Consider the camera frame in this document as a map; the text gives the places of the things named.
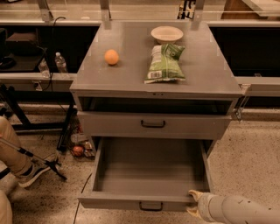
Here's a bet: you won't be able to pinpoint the dark box on shelf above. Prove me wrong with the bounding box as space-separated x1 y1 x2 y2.
6 32 40 56

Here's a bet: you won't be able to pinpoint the black grabber stick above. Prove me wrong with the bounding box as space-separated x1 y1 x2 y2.
0 137 67 180

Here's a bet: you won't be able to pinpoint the black table frame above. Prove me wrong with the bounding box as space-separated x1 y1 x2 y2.
0 84 75 152

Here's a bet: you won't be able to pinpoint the orange fruit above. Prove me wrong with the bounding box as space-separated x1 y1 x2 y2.
104 49 119 66

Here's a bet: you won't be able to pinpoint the red apple on floor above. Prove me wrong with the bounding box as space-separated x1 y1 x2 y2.
72 145 84 157

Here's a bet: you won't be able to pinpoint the grey drawer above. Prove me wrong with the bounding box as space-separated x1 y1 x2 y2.
78 111 231 140
79 137 213 212

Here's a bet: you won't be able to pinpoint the green chip bag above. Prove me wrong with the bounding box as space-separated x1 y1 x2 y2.
144 44 186 84

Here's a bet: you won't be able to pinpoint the black floor cable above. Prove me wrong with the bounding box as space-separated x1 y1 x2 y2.
72 173 93 224

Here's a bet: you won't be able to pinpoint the grey sneaker shoe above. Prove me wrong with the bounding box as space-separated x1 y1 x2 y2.
17 159 50 188

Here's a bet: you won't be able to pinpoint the person leg beige trousers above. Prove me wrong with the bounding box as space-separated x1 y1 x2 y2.
0 116 32 224

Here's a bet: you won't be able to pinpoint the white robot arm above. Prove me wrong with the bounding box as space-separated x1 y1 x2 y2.
186 190 280 224

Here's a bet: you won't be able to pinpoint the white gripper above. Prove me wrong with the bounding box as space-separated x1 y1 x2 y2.
186 190 216 222

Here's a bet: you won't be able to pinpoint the beige shallow bowl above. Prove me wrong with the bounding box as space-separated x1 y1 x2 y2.
150 26 184 44

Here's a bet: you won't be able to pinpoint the small clear water bottle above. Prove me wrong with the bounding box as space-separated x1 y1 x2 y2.
38 59 51 79

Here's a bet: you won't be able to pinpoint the grey top drawer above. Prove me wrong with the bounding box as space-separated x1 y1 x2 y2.
78 111 231 140

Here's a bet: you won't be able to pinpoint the grey metal drawer cabinet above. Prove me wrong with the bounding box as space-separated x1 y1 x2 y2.
69 20 243 156

